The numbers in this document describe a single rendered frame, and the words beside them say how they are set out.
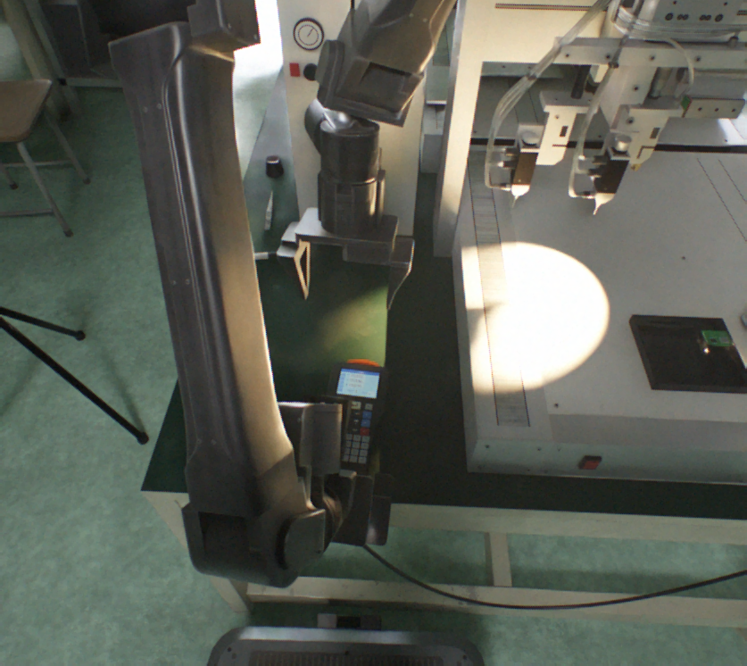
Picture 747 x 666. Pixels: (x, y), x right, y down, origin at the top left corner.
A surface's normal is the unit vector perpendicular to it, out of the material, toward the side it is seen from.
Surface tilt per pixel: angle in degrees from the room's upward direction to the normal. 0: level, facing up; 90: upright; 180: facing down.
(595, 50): 90
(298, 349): 0
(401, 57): 108
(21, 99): 6
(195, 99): 75
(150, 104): 56
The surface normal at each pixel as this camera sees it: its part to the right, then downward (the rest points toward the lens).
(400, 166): -0.04, 0.74
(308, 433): 0.92, -0.05
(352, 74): 0.06, 0.91
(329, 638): 0.03, -1.00
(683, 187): 0.01, -0.66
